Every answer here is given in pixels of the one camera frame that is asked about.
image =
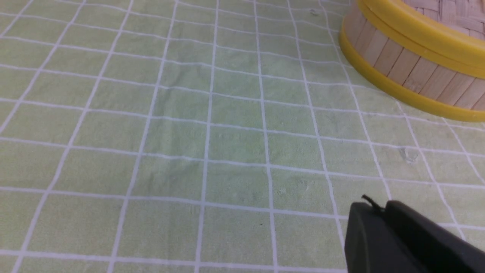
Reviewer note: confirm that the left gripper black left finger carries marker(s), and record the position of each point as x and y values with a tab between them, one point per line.
372	247

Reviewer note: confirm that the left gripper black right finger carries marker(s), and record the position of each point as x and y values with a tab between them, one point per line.
436	249

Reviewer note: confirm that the bamboo steamer with yellow rims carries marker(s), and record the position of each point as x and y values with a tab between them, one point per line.
429	54

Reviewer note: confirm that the green checked tablecloth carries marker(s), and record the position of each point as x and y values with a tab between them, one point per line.
182	136

